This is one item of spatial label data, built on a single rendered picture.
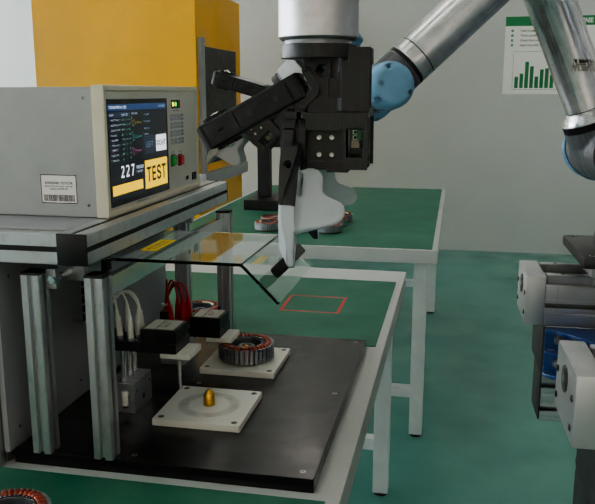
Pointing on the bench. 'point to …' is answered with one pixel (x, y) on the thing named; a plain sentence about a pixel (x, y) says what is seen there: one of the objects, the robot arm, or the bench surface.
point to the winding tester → (62, 148)
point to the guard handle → (285, 262)
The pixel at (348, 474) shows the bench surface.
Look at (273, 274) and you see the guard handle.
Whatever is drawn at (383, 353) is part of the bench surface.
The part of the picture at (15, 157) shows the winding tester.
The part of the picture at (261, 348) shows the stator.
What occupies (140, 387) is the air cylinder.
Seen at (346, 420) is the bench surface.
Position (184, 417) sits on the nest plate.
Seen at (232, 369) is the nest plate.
